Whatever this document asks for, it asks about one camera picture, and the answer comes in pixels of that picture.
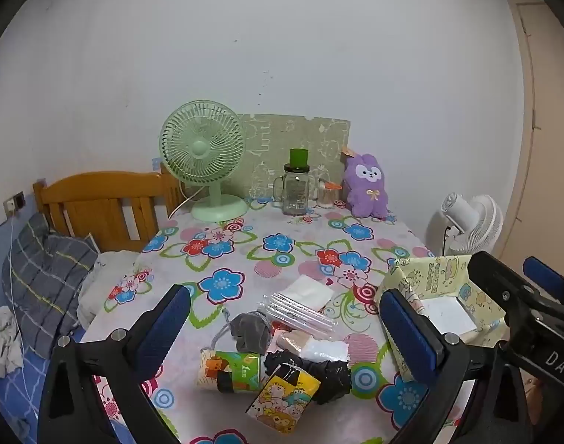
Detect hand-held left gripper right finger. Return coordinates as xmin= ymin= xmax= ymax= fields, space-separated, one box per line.
xmin=378 ymin=288 xmax=534 ymax=444

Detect white pad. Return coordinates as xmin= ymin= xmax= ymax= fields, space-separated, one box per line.
xmin=421 ymin=296 xmax=477 ymax=336

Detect yellow cartoon tissue pack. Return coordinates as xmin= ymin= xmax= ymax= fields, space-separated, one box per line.
xmin=247 ymin=364 xmax=320 ymax=435

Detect clear plastic packets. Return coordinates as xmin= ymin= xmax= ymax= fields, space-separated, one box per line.
xmin=263 ymin=291 xmax=340 ymax=336

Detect white crumpled bedding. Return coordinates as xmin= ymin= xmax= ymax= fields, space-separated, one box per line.
xmin=76 ymin=250 xmax=139 ymax=329

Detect wall socket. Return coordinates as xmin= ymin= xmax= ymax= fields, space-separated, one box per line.
xmin=3 ymin=192 xmax=26 ymax=218

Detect beige and white sachet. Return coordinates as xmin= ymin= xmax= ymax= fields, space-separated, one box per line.
xmin=305 ymin=337 xmax=349 ymax=361

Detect grey white crumpled cloth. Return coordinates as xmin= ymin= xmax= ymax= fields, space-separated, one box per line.
xmin=0 ymin=306 xmax=24 ymax=377

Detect green patterned board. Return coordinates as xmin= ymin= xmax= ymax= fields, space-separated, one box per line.
xmin=238 ymin=113 xmax=351 ymax=199

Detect grey drawstring pouch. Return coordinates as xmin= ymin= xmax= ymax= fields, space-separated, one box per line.
xmin=201 ymin=311 xmax=273 ymax=354

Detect toothpick holder with orange lid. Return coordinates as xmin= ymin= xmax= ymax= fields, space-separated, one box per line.
xmin=318 ymin=180 xmax=344 ymax=208

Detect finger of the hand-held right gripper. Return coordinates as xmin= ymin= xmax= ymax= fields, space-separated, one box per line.
xmin=469 ymin=251 xmax=560 ymax=320
xmin=523 ymin=256 xmax=564 ymax=306

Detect glass jar with green lid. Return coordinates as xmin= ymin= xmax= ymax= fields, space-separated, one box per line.
xmin=273 ymin=148 xmax=320 ymax=216

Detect black plastic bag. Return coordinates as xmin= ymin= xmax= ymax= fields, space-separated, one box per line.
xmin=263 ymin=350 xmax=353 ymax=405

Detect blue checked bed sheet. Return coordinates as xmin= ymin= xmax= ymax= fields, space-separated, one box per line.
xmin=0 ymin=303 xmax=139 ymax=444

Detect purple plush bunny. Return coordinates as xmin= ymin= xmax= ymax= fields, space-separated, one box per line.
xmin=341 ymin=145 xmax=391 ymax=219

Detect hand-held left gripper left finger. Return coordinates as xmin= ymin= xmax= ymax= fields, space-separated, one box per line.
xmin=38 ymin=283 xmax=192 ymax=444

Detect floral tablecloth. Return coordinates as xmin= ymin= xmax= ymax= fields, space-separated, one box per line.
xmin=81 ymin=196 xmax=477 ymax=444

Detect grey plaid pillow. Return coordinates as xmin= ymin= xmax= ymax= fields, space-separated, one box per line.
xmin=1 ymin=213 xmax=100 ymax=359

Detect beige door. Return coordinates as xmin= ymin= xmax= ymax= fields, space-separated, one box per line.
xmin=506 ymin=0 xmax=564 ymax=278

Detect green desk fan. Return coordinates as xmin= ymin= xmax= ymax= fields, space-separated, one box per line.
xmin=160 ymin=100 xmax=249 ymax=223

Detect yellow patterned fabric storage box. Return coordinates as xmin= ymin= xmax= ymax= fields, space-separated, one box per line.
xmin=374 ymin=254 xmax=509 ymax=382

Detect white standing fan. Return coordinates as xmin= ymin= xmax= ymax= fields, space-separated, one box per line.
xmin=436 ymin=193 xmax=503 ymax=256

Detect beige cloth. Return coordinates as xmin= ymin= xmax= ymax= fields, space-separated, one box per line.
xmin=275 ymin=330 xmax=313 ymax=352

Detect wooden bed headboard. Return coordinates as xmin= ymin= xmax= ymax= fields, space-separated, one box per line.
xmin=32 ymin=165 xmax=183 ymax=254

